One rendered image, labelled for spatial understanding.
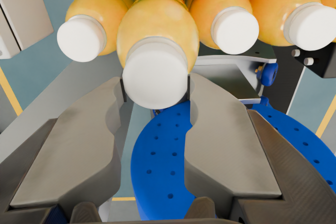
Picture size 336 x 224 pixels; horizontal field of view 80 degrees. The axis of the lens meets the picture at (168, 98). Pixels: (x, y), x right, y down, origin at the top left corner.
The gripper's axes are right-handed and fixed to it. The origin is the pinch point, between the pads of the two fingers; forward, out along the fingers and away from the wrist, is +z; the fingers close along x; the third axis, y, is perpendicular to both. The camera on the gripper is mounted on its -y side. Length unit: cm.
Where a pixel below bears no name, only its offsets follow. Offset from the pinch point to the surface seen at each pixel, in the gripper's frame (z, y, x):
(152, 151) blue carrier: 9.4, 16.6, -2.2
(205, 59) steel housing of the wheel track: 25.7, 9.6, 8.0
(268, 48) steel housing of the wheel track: 27.0, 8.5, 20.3
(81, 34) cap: 7.6, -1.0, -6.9
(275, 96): 103, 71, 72
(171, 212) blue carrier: 0.6, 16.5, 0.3
